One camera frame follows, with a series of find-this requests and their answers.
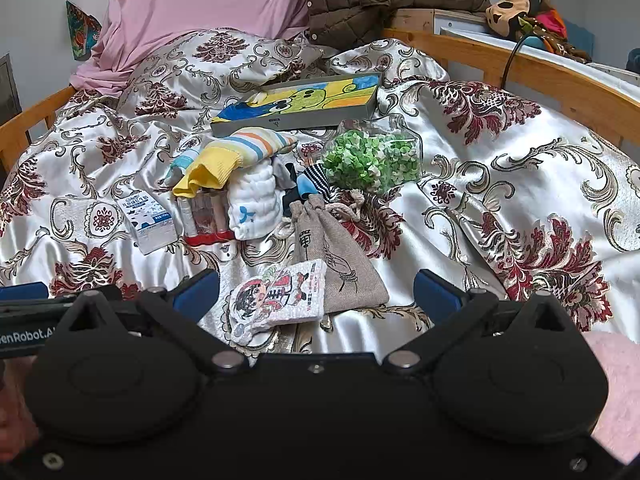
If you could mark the striped yellow knit sock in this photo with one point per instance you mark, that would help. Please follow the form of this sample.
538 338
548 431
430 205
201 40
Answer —
243 149

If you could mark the colourful wall poster lower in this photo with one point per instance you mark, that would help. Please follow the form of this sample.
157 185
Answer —
84 31

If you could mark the mouse plush toy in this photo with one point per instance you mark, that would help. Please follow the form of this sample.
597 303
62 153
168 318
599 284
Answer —
521 19

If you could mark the floral satin bedspread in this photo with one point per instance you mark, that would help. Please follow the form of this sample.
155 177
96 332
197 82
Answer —
489 190

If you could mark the clear tube rack red base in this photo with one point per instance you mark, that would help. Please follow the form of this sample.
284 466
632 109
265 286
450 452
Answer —
205 218

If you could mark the person's hand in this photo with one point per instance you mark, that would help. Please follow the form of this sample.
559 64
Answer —
18 429

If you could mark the black striped blue sock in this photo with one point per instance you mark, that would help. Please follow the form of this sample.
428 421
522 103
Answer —
298 185

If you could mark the pink sheet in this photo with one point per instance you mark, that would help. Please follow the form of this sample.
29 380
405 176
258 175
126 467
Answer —
133 29

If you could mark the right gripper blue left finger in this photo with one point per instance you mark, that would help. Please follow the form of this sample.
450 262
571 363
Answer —
194 297

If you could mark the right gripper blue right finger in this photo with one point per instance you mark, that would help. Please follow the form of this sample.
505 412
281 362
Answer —
438 298

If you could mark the wooden bed frame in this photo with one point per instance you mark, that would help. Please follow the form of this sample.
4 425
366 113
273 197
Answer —
605 110

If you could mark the cartoon character small pouch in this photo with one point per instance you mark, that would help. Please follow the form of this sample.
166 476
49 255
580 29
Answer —
290 295

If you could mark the grey drawstring pouch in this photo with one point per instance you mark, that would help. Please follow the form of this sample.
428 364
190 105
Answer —
351 280

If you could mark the white blue milk carton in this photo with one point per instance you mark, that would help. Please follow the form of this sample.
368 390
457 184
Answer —
150 222

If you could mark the white quilted cloth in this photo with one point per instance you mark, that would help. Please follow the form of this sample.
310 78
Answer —
254 202

